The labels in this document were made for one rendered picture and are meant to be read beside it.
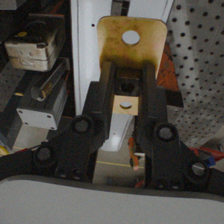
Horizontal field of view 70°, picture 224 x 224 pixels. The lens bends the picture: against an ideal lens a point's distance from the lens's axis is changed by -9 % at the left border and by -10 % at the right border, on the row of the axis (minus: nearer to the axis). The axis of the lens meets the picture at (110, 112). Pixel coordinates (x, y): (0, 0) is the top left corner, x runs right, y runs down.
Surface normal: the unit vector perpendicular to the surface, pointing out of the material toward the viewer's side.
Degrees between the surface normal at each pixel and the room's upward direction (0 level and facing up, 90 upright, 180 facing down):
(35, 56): 0
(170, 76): 90
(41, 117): 0
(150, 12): 0
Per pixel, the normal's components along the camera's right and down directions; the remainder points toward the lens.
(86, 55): -0.11, 0.80
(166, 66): 0.11, -0.58
